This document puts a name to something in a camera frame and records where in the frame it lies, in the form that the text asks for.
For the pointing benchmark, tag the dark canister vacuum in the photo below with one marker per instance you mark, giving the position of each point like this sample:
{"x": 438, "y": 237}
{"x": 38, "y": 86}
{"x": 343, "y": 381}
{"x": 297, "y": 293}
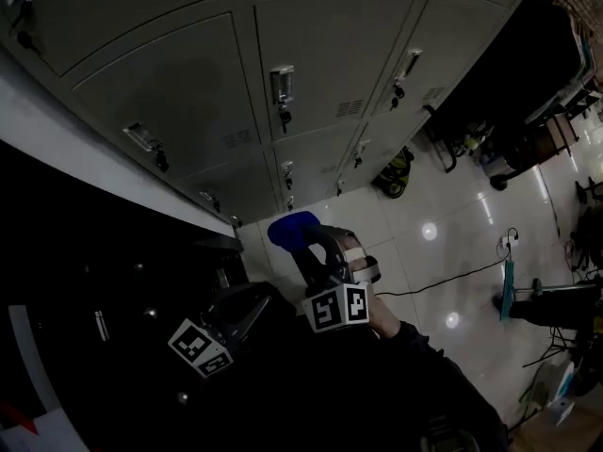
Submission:
{"x": 499, "y": 172}

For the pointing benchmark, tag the yellow and black vacuum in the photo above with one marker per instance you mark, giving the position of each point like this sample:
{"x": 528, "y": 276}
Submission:
{"x": 396, "y": 177}

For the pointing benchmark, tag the white power strip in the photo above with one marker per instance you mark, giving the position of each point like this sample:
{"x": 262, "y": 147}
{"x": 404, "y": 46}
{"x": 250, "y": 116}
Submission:
{"x": 506, "y": 242}

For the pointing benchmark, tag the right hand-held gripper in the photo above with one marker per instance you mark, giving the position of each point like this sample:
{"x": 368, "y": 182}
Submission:
{"x": 337, "y": 306}

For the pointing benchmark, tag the person's body in dark clothes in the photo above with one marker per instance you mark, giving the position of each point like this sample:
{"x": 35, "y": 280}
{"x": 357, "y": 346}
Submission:
{"x": 330, "y": 393}

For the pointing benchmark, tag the brown wooden desk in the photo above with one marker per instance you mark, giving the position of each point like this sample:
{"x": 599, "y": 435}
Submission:
{"x": 560, "y": 130}

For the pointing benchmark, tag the grey metal locker cabinet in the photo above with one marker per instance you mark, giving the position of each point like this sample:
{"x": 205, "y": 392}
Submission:
{"x": 330, "y": 40}

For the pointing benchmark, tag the black work table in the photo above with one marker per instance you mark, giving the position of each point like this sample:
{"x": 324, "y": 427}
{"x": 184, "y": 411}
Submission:
{"x": 509, "y": 73}

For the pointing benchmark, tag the green flat mop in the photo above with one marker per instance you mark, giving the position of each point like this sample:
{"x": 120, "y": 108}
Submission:
{"x": 508, "y": 295}

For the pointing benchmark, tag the person's right hand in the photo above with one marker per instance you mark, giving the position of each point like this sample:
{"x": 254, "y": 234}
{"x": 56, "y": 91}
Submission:
{"x": 355, "y": 252}

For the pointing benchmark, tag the grey metal locker door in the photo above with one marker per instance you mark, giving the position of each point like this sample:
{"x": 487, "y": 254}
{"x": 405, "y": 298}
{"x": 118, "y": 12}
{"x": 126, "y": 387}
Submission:
{"x": 179, "y": 87}

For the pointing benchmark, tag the blue cleaning cloth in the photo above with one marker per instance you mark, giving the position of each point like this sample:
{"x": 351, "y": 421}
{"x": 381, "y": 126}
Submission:
{"x": 289, "y": 233}

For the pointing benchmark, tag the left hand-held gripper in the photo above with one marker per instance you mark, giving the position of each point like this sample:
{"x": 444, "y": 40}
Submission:
{"x": 198, "y": 346}

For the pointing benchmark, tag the black framed glass entrance door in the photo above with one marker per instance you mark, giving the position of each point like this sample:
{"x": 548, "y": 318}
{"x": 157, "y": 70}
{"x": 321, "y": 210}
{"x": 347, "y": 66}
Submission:
{"x": 30, "y": 360}

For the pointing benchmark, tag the white paper notice red tape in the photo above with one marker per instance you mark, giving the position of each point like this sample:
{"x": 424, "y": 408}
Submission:
{"x": 52, "y": 433}

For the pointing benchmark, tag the person's right forearm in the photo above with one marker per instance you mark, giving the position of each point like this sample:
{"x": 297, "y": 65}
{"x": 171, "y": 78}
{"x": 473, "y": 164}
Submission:
{"x": 384, "y": 320}

